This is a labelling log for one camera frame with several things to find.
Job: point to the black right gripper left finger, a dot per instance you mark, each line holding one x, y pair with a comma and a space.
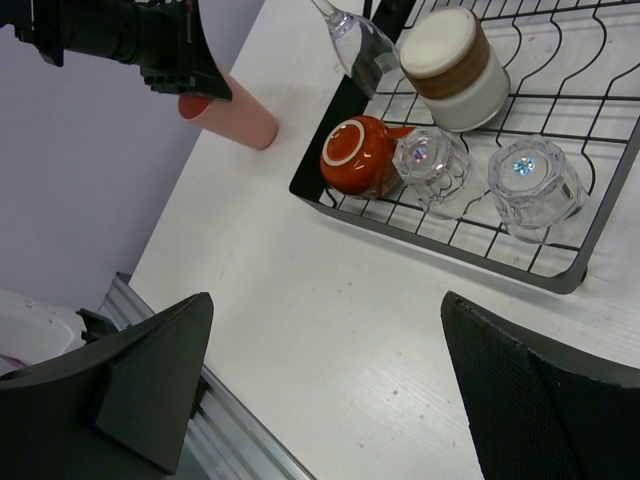
117, 408

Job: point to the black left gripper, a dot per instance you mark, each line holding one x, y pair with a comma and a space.
165, 38

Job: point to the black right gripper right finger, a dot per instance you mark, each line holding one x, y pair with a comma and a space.
538, 408

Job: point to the pink plastic tumbler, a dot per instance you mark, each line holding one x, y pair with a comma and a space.
243, 119

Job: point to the orange ceramic mug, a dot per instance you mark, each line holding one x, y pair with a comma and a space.
357, 157

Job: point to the clear faceted glass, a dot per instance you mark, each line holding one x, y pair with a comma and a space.
537, 192
438, 172

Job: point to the white brown ceramic cup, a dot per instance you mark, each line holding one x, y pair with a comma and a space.
454, 69

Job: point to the clear wine glass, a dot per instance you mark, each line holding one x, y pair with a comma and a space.
369, 58

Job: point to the aluminium mounting rail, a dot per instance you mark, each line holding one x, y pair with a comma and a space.
225, 440

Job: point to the black wire dish rack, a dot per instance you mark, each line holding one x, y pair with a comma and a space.
574, 70

